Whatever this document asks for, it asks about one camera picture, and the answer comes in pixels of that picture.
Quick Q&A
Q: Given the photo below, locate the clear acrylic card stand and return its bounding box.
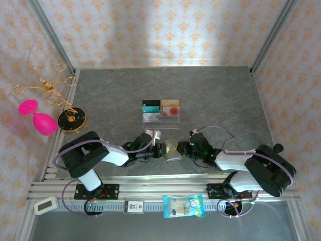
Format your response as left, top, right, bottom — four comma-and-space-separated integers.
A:
142, 99, 181, 130

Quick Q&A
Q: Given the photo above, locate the white digital timer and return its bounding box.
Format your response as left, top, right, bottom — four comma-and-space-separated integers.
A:
34, 196, 59, 216

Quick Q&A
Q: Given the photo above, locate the pale white credit card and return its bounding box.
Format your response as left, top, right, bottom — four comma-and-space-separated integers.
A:
142, 112, 161, 123

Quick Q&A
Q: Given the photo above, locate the aluminium frame post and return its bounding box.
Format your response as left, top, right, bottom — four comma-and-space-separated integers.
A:
250, 0, 298, 75
27, 0, 76, 76

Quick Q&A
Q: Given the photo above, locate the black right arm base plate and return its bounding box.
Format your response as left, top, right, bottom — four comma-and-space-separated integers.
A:
207, 182, 236, 199

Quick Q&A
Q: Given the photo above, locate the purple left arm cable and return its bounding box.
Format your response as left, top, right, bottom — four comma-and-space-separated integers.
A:
55, 125, 156, 219

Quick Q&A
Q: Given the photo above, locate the gold credit card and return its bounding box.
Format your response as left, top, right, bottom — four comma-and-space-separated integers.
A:
160, 99, 180, 107

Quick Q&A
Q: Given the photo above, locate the pink goblet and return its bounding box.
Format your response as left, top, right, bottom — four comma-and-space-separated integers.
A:
18, 99, 59, 136

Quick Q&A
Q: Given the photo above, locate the aluminium table side rail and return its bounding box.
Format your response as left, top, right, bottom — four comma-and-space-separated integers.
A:
41, 69, 81, 181
250, 69, 285, 176

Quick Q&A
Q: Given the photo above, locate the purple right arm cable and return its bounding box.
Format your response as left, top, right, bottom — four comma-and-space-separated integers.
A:
197, 125, 295, 219

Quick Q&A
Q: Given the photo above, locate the grey slotted cable duct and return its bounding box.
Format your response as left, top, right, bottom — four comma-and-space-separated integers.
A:
57, 202, 254, 212

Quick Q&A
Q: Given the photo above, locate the gold wire rack black base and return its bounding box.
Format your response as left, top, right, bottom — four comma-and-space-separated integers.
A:
14, 62, 88, 133

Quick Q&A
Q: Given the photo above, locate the card with red circle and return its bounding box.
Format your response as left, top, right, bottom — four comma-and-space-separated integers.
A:
162, 106, 181, 117

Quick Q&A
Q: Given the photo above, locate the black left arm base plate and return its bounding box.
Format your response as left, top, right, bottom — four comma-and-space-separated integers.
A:
74, 183, 120, 201

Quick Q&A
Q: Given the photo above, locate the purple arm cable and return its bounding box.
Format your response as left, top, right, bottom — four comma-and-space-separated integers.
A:
55, 125, 156, 219
197, 125, 295, 219

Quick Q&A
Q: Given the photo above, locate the white label card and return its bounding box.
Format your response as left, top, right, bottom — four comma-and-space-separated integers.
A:
123, 200, 144, 214

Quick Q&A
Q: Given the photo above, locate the blue snack packet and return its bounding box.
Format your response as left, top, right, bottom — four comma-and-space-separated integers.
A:
163, 194, 206, 219

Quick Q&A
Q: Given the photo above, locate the beige card holder wallet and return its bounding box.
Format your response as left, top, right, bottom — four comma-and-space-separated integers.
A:
164, 138, 183, 162

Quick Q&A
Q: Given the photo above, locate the grey metal sheet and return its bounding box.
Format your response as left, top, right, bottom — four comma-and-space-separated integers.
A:
26, 200, 301, 241

